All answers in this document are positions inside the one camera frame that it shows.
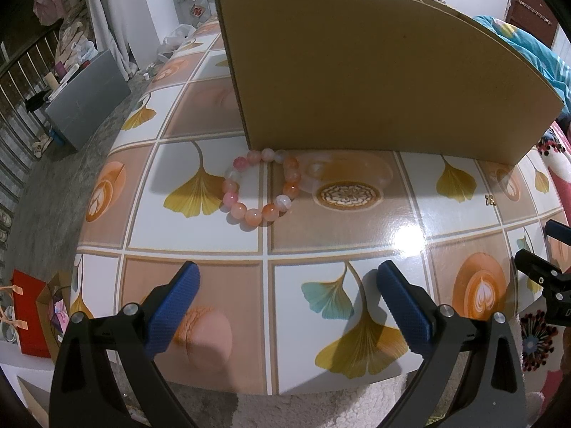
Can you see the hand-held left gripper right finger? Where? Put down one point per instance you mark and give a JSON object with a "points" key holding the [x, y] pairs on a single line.
{"points": [[403, 307]]}

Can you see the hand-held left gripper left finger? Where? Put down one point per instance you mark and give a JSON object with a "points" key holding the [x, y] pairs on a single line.
{"points": [[175, 307]]}

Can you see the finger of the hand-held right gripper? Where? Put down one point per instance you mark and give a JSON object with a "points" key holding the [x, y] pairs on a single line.
{"points": [[560, 230], [537, 268]]}

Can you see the brown cardboard box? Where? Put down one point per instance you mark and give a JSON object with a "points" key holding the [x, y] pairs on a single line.
{"points": [[379, 76]]}

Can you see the gold round earring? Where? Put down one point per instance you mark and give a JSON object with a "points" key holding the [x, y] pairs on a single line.
{"points": [[490, 199]]}

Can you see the gold paper bag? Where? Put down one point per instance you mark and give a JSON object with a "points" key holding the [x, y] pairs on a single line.
{"points": [[57, 296]]}

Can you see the white fluffy towel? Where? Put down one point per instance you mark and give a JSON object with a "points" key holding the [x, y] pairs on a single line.
{"points": [[312, 410]]}

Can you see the red gift bag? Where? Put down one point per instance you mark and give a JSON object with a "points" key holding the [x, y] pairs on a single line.
{"points": [[26, 321]]}

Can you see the clear plastic dish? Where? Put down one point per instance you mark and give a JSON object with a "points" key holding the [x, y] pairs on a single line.
{"points": [[308, 172]]}

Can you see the blue patterned blanket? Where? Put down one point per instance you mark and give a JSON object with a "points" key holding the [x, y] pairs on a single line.
{"points": [[535, 49]]}

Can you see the beige slipper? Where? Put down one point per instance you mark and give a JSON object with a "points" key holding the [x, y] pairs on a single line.
{"points": [[41, 147]]}

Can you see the brown door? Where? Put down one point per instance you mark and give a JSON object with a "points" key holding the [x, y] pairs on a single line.
{"points": [[533, 9]]}

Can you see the grey box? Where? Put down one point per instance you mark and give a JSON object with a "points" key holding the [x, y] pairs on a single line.
{"points": [[84, 98]]}

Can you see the metal railing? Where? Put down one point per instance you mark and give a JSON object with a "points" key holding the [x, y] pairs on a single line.
{"points": [[18, 111]]}

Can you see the white plastic bag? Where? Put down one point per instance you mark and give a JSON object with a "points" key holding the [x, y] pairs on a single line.
{"points": [[176, 40]]}

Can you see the pile of clothes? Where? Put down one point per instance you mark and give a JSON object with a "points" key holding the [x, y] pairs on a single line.
{"points": [[76, 40]]}

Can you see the white curtain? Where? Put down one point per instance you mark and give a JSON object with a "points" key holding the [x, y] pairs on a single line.
{"points": [[111, 18]]}

